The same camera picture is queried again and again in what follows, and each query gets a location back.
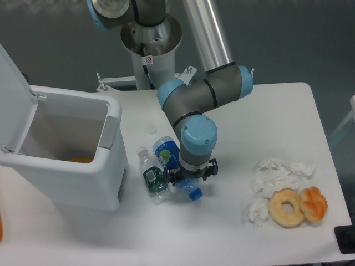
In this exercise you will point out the green label plastic bottle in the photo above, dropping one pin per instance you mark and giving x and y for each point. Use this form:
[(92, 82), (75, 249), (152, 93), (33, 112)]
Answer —
[(152, 174)]

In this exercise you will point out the small crumpled white tissue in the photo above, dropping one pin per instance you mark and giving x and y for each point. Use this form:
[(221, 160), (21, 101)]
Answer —
[(258, 212)]

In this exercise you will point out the orange object inside bin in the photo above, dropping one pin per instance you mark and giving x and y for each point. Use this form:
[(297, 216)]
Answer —
[(80, 159)]

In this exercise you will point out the orange glazed bread roll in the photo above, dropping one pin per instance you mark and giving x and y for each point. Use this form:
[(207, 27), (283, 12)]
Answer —
[(313, 204)]

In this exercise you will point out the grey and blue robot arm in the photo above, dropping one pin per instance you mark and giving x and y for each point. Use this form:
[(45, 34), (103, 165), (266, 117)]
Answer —
[(183, 103)]

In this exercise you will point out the white bottle cap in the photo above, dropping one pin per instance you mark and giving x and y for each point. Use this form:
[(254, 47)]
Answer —
[(151, 129)]

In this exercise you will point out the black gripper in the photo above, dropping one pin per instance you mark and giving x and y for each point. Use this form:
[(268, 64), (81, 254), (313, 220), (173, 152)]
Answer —
[(174, 175)]

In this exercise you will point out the black device at table edge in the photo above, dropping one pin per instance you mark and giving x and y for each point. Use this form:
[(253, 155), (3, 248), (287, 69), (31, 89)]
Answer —
[(345, 238)]

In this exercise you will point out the white frame at right edge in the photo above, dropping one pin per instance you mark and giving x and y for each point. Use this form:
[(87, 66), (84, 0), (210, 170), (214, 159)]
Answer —
[(342, 128)]

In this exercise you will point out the white open trash bin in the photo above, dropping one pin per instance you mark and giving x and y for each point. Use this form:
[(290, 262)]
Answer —
[(42, 127)]

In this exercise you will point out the plain ring donut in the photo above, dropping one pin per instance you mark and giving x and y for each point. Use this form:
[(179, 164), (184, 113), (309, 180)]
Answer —
[(284, 208)]

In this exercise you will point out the blue label plastic bottle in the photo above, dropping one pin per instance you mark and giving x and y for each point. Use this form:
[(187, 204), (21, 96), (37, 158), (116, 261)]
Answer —
[(167, 152)]

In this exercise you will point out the orange object at left edge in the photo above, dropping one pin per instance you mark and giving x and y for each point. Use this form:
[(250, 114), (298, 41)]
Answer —
[(1, 229)]

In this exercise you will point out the large crumpled white tissue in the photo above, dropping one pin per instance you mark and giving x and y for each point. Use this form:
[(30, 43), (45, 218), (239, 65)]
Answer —
[(274, 174)]

